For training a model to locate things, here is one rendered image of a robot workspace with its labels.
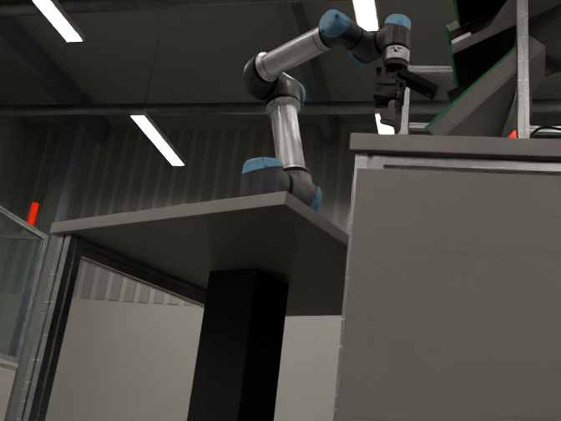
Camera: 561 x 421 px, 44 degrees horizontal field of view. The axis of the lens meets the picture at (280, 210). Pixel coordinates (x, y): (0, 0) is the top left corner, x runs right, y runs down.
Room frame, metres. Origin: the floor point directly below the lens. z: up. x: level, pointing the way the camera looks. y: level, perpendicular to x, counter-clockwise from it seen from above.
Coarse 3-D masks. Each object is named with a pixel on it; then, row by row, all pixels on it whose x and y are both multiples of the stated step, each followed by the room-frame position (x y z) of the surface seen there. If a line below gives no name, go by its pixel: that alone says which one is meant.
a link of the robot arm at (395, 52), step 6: (384, 48) 1.66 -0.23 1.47; (390, 48) 1.64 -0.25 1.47; (396, 48) 1.63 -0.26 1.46; (402, 48) 1.63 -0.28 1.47; (384, 54) 1.65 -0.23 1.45; (390, 54) 1.64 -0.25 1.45; (396, 54) 1.63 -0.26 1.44; (402, 54) 1.63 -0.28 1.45; (408, 54) 1.65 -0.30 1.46; (384, 60) 1.66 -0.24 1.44; (408, 60) 1.65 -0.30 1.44
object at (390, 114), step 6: (390, 102) 1.65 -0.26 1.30; (396, 102) 1.64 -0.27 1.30; (390, 108) 1.65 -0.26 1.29; (384, 114) 1.65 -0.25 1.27; (390, 114) 1.65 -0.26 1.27; (396, 114) 1.64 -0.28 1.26; (390, 120) 1.65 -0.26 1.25; (396, 120) 1.64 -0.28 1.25; (396, 126) 1.65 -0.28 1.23; (396, 132) 1.66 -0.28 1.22
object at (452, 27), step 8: (488, 16) 1.35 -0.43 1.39; (448, 24) 1.37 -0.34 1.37; (456, 24) 1.36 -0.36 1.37; (472, 24) 1.36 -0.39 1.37; (480, 24) 1.37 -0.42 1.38; (488, 24) 1.38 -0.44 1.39; (448, 32) 1.38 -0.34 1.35; (456, 32) 1.37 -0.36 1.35; (464, 32) 1.38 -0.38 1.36; (472, 32) 1.39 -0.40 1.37; (448, 40) 1.43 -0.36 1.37
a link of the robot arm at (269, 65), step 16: (336, 16) 1.61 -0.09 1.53; (320, 32) 1.67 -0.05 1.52; (336, 32) 1.63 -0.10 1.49; (352, 32) 1.65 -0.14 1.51; (288, 48) 1.77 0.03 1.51; (304, 48) 1.74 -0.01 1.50; (320, 48) 1.72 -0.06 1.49; (256, 64) 1.87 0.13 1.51; (272, 64) 1.84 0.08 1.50; (288, 64) 1.82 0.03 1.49; (256, 80) 1.91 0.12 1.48; (272, 80) 1.91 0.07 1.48; (256, 96) 1.99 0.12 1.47
